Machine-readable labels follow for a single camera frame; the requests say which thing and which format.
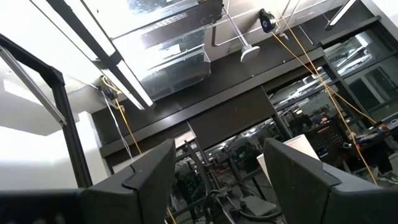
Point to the white ceiling disc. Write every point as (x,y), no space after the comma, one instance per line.
(250,53)

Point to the long overhead light bar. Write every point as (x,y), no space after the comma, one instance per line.
(136,90)

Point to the black overhead camera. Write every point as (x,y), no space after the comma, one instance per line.
(109,91)

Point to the white cylinder shade table lamp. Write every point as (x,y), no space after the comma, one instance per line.
(300,143)

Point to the black perforated panel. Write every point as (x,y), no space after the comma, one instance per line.
(326,138)

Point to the rectangular silver air duct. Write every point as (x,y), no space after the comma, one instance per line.
(174,71)

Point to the black aluminium frame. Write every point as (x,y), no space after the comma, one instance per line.
(71,130)

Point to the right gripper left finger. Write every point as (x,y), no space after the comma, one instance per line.
(140,193)

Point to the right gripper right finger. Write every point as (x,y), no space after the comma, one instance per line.
(311,199)

